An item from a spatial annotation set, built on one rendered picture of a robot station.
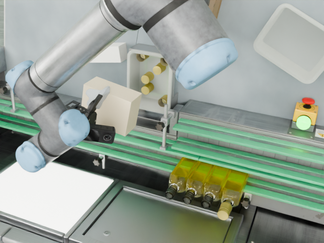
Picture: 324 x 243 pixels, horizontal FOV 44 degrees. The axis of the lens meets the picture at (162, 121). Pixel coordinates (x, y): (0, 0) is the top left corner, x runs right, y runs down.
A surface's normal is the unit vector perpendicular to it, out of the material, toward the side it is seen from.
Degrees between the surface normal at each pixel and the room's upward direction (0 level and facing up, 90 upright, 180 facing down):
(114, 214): 90
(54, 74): 23
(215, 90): 0
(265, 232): 90
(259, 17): 0
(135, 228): 90
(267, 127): 90
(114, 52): 0
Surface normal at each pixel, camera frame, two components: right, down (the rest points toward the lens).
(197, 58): -0.15, 0.29
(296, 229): 0.04, -0.89
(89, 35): -0.33, 0.48
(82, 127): 0.71, -0.45
